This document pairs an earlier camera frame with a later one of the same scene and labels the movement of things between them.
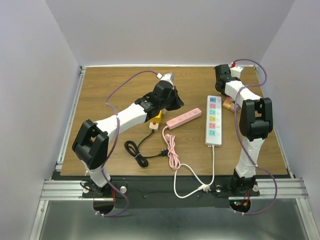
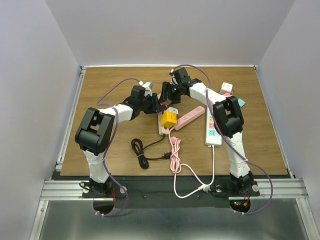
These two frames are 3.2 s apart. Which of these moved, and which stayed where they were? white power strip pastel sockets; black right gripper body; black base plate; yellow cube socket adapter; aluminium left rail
Moved: yellow cube socket adapter; black right gripper body
Stayed: aluminium left rail; white power strip pastel sockets; black base plate
